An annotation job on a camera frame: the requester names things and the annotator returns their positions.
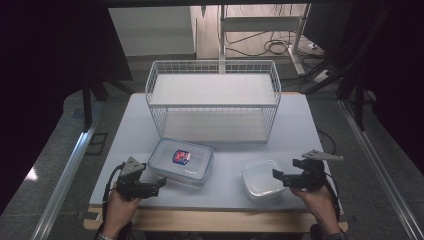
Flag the person's right hand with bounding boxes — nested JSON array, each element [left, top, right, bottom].
[[289, 184, 340, 235]]

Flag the white wire rack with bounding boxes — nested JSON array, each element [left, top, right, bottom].
[[145, 59, 282, 145]]

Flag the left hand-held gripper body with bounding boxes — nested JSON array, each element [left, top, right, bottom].
[[114, 156, 160, 202]]

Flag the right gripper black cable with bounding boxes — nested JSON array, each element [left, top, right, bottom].
[[324, 181, 342, 222]]

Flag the white square plastic container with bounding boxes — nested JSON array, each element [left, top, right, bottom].
[[241, 158, 288, 203]]

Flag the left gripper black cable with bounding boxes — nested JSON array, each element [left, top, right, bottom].
[[101, 164, 125, 205]]

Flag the aluminium rail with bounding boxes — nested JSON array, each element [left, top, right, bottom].
[[338, 99, 424, 240], [30, 101, 103, 240]]

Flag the black metal stand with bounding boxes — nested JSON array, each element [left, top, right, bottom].
[[81, 71, 136, 132], [304, 49, 378, 132]]

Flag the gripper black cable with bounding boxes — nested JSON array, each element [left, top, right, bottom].
[[101, 164, 125, 205], [324, 181, 342, 222]]

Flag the person's left hand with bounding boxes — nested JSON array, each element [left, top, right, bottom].
[[102, 189, 141, 236]]

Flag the white power strip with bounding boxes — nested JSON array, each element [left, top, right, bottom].
[[313, 69, 332, 84]]

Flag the white metal desk frame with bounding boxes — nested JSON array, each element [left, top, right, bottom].
[[218, 3, 312, 76]]

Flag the clear container with blue-rimmed lid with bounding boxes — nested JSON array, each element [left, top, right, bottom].
[[147, 137, 215, 187]]

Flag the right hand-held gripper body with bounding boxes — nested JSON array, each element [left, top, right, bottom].
[[282, 148, 345, 191]]

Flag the thin black cable loop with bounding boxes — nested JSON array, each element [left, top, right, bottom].
[[316, 128, 337, 158]]

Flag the white cabinet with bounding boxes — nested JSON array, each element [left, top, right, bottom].
[[107, 6, 197, 58]]

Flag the black cables on floor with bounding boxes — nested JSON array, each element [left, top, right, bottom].
[[225, 30, 326, 58]]

